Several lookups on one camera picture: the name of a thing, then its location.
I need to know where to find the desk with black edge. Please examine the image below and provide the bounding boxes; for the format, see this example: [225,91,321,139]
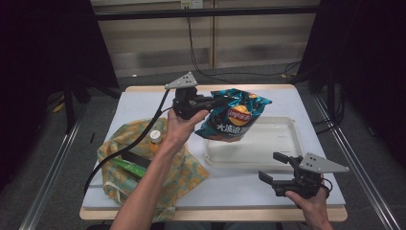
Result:
[94,5,320,22]

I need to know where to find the fruit-print cloth bag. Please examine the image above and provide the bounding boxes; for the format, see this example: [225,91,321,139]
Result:
[96,117,211,223]

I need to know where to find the metal floor rail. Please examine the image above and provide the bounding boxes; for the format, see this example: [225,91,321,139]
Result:
[314,95,400,230]
[18,108,87,230]

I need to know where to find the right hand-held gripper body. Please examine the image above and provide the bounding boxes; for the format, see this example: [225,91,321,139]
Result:
[272,152,350,199]

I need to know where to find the black metal stand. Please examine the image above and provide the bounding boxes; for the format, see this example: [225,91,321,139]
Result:
[61,73,123,135]

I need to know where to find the orange drink bottle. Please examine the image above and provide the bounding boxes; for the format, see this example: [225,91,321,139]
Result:
[147,128,165,154]

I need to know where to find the teal potato chip bag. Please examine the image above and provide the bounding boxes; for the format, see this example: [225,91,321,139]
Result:
[194,88,273,143]

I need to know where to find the person's right hand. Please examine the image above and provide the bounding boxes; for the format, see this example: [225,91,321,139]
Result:
[284,186,330,222]

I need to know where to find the person's left hand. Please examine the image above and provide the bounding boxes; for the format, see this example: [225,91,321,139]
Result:
[161,108,210,155]

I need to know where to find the white wall outlet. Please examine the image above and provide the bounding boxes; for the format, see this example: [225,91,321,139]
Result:
[180,0,204,10]

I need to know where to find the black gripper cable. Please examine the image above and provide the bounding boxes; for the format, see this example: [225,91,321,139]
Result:
[83,88,173,196]

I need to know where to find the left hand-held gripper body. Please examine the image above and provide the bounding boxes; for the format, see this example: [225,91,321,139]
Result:
[165,71,210,121]

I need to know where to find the black curtain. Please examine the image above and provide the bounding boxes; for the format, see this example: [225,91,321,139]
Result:
[0,0,122,193]
[295,0,406,167]

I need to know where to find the green seaweed packet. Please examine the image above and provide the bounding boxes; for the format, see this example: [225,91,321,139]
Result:
[109,156,147,180]

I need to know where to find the black wall cable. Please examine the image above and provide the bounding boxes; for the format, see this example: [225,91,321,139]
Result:
[186,8,303,84]

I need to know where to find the white plastic tray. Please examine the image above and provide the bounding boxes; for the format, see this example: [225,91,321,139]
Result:
[204,116,305,171]

